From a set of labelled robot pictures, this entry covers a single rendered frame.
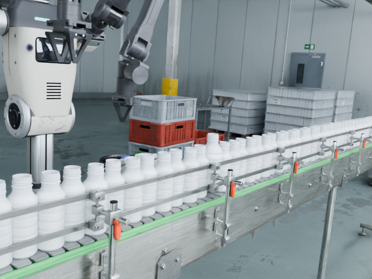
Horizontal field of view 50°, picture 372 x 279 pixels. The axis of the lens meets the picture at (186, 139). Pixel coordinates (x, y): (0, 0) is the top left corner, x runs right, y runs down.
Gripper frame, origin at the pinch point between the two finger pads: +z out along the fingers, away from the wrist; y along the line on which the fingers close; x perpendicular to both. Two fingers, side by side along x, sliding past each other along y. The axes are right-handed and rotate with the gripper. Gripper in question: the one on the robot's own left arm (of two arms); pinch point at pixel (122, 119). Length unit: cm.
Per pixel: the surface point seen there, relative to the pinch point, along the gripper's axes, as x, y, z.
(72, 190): 1, -54, 1
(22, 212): 8, -65, 2
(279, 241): -116, 168, 140
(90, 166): -0.9, -48.0, -2.1
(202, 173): -28.4, -18.3, 8.7
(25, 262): 7, -65, 12
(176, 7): 31, 1048, -40
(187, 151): -22.9, -21.3, 1.2
